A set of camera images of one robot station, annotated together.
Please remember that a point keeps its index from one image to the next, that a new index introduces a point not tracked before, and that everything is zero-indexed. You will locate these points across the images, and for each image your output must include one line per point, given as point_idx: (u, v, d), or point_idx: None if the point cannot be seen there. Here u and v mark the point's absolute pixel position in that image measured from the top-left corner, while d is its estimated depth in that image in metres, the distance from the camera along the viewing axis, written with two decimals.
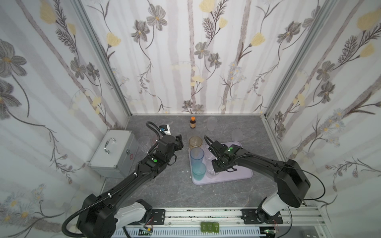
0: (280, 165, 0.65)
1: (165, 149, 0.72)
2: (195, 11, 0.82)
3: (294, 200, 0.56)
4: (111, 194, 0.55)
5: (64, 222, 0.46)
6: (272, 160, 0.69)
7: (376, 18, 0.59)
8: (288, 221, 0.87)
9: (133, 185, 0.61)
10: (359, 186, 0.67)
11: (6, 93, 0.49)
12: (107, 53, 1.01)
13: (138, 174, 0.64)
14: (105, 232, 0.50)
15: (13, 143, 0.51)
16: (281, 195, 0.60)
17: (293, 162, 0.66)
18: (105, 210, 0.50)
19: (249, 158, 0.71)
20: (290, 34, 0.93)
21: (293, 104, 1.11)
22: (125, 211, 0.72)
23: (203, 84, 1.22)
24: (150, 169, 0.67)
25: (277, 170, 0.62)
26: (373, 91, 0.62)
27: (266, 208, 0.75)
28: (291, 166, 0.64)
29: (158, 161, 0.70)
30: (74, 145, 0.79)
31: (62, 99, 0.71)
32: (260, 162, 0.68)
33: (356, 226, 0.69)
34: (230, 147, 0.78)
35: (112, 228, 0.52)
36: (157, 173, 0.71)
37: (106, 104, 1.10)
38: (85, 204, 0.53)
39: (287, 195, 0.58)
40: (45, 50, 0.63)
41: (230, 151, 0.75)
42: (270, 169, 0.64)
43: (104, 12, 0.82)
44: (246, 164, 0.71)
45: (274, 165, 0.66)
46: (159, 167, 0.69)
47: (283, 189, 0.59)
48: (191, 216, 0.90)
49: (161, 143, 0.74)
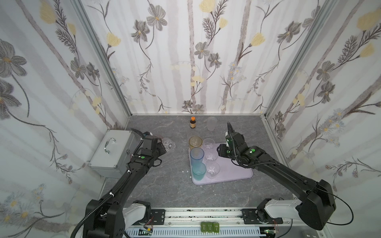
0: (310, 185, 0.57)
1: (150, 146, 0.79)
2: (195, 11, 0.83)
3: (317, 224, 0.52)
4: (113, 193, 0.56)
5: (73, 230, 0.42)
6: (301, 176, 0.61)
7: (376, 18, 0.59)
8: (288, 221, 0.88)
9: (131, 180, 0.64)
10: (359, 186, 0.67)
11: (6, 93, 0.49)
12: (107, 54, 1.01)
13: (131, 171, 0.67)
14: (118, 229, 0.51)
15: (13, 143, 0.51)
16: (302, 214, 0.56)
17: (326, 183, 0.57)
18: (113, 208, 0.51)
19: (273, 167, 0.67)
20: (290, 34, 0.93)
21: (293, 104, 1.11)
22: (128, 210, 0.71)
23: (204, 84, 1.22)
24: (141, 164, 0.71)
25: (307, 190, 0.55)
26: (373, 91, 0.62)
27: (268, 208, 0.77)
28: (324, 188, 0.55)
29: (145, 157, 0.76)
30: (74, 145, 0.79)
31: (62, 99, 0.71)
32: (287, 177, 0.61)
33: (357, 226, 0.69)
34: (253, 148, 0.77)
35: (122, 225, 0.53)
36: (148, 168, 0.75)
37: (106, 104, 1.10)
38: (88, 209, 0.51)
39: (310, 215, 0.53)
40: (46, 50, 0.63)
41: (253, 155, 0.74)
42: (298, 187, 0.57)
43: (104, 12, 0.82)
44: (266, 171, 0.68)
45: (303, 183, 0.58)
46: (148, 161, 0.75)
47: (308, 210, 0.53)
48: (191, 216, 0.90)
49: (147, 140, 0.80)
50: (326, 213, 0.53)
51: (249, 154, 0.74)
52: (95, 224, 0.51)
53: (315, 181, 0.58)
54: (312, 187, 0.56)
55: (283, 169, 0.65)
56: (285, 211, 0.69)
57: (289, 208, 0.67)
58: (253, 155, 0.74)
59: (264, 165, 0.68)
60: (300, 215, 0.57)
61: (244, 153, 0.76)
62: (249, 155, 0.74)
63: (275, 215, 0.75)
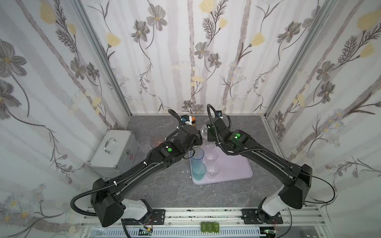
0: (295, 171, 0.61)
1: (183, 140, 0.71)
2: (195, 11, 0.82)
3: (297, 205, 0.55)
4: (117, 183, 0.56)
5: (72, 200, 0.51)
6: (286, 162, 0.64)
7: (376, 18, 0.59)
8: (288, 221, 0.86)
9: (141, 174, 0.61)
10: (359, 186, 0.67)
11: (6, 93, 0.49)
12: (107, 53, 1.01)
13: (147, 164, 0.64)
14: (111, 216, 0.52)
15: (13, 143, 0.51)
16: (283, 197, 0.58)
17: (309, 167, 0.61)
18: (109, 198, 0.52)
19: (260, 153, 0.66)
20: (290, 34, 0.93)
21: (293, 104, 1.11)
22: (131, 203, 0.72)
23: (203, 84, 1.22)
24: (161, 159, 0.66)
25: (293, 177, 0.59)
26: (373, 91, 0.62)
27: (266, 207, 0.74)
28: (307, 172, 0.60)
29: (172, 150, 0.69)
30: (74, 145, 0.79)
31: (62, 99, 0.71)
32: (275, 164, 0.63)
33: (357, 226, 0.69)
34: (238, 134, 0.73)
35: (119, 212, 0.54)
36: (170, 163, 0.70)
37: (106, 104, 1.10)
38: (94, 187, 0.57)
39: (292, 198, 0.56)
40: (45, 50, 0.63)
41: (238, 141, 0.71)
42: (285, 173, 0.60)
43: (104, 12, 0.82)
44: (253, 158, 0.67)
45: (290, 169, 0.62)
46: (173, 156, 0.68)
47: (291, 194, 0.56)
48: (191, 216, 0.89)
49: (182, 132, 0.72)
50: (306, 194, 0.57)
51: (233, 140, 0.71)
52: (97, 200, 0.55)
53: (299, 166, 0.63)
54: (297, 172, 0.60)
55: (268, 154, 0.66)
56: (277, 204, 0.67)
57: (277, 200, 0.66)
58: (237, 141, 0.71)
59: (251, 152, 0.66)
60: (282, 198, 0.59)
61: (228, 139, 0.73)
62: (233, 141, 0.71)
63: (274, 211, 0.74)
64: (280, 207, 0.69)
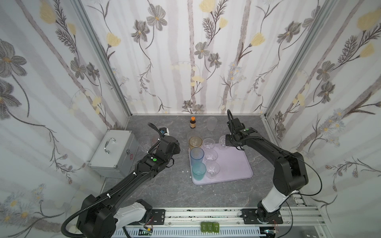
0: (284, 153, 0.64)
1: (165, 148, 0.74)
2: (195, 11, 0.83)
3: (284, 187, 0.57)
4: (110, 195, 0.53)
5: (63, 223, 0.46)
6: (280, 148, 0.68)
7: (376, 18, 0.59)
8: (288, 221, 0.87)
9: (133, 184, 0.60)
10: (359, 186, 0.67)
11: (6, 93, 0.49)
12: (107, 53, 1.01)
13: (137, 174, 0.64)
14: (105, 232, 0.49)
15: (12, 143, 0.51)
16: (274, 181, 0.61)
17: (300, 154, 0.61)
18: (104, 211, 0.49)
19: (258, 140, 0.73)
20: (290, 34, 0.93)
21: (293, 104, 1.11)
22: (125, 211, 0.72)
23: (203, 84, 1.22)
24: (149, 168, 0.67)
25: (279, 156, 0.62)
26: (373, 91, 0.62)
27: (266, 203, 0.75)
28: (295, 156, 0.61)
29: (157, 160, 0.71)
30: (74, 145, 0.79)
31: (62, 99, 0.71)
32: (267, 147, 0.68)
33: (357, 226, 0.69)
34: (247, 128, 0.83)
35: (112, 227, 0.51)
36: (157, 173, 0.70)
37: (106, 104, 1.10)
38: (84, 205, 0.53)
39: (279, 181, 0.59)
40: (46, 50, 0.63)
41: (245, 132, 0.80)
42: (273, 154, 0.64)
43: (104, 12, 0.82)
44: (253, 145, 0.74)
45: (279, 151, 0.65)
46: (159, 166, 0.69)
47: (279, 175, 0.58)
48: (191, 216, 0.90)
49: (163, 142, 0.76)
50: (296, 180, 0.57)
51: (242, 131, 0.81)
52: (88, 217, 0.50)
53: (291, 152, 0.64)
54: (285, 154, 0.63)
55: (265, 141, 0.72)
56: (273, 196, 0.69)
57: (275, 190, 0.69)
58: (244, 131, 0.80)
59: (251, 140, 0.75)
60: (274, 183, 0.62)
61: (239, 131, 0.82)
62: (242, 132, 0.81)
63: (271, 208, 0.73)
64: (281, 204, 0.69)
